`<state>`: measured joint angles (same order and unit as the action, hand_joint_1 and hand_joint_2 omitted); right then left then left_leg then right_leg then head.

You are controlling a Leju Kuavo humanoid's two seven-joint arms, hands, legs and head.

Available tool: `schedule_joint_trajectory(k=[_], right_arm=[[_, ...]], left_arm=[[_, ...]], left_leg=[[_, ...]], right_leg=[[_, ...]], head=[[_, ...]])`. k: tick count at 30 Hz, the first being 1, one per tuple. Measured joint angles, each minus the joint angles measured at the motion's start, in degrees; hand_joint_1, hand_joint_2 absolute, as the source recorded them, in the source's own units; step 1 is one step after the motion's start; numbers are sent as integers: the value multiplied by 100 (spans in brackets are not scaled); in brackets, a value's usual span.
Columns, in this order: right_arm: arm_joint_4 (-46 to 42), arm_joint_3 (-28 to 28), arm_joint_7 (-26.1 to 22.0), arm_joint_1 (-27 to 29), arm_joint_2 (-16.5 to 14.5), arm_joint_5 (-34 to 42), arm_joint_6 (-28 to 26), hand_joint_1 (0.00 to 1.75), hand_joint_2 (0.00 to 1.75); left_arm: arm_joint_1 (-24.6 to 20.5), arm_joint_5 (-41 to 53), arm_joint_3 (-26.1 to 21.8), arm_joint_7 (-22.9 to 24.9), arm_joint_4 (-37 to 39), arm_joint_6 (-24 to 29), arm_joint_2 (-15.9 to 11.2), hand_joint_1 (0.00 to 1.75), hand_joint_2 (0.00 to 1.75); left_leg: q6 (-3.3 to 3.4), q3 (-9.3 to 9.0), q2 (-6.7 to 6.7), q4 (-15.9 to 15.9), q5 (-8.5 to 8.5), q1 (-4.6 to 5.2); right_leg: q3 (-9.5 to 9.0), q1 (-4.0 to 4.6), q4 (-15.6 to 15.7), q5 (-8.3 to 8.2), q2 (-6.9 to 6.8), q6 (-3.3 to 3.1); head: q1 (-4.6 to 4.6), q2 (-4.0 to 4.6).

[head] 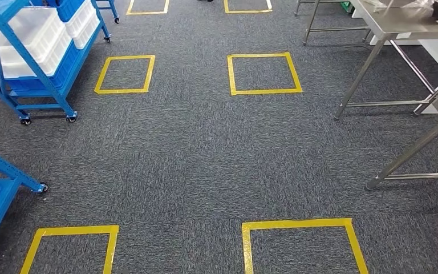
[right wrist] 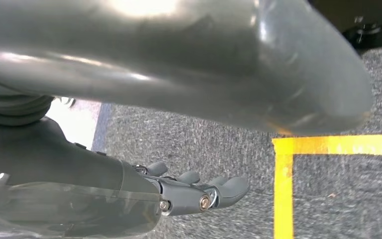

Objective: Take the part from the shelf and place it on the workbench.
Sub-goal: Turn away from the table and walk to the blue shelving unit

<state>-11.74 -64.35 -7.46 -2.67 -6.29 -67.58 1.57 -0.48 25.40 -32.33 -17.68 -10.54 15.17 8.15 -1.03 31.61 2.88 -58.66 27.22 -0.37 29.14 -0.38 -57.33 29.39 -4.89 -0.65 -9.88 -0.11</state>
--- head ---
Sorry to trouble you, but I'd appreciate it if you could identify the blue steel shelf rack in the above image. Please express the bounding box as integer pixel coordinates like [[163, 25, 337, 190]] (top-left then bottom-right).
[[0, 143, 50, 265]]

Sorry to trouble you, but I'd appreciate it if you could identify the blue plastic crate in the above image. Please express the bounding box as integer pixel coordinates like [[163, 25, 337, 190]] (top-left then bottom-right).
[[47, 0, 88, 23], [5, 39, 80, 92]]

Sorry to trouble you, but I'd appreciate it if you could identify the blue shelf cart with casters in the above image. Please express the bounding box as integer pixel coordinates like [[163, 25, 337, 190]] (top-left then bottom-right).
[[93, 0, 121, 25], [0, 0, 112, 126]]

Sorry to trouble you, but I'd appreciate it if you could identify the large white plastic crate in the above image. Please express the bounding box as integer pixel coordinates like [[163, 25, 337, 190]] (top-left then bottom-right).
[[0, 6, 73, 79]]

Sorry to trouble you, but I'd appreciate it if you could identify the stainless steel workbench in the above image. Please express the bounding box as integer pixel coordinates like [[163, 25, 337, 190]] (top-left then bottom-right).
[[364, 66, 438, 192]]

